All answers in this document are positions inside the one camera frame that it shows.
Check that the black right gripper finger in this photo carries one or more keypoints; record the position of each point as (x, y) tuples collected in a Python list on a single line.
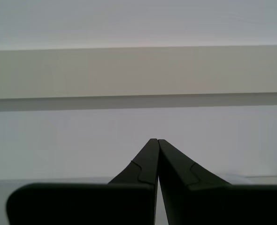
[(223, 206), (82, 204)]

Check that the beige horizontal wall panel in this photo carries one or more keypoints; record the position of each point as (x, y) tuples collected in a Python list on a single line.
[(129, 72)]

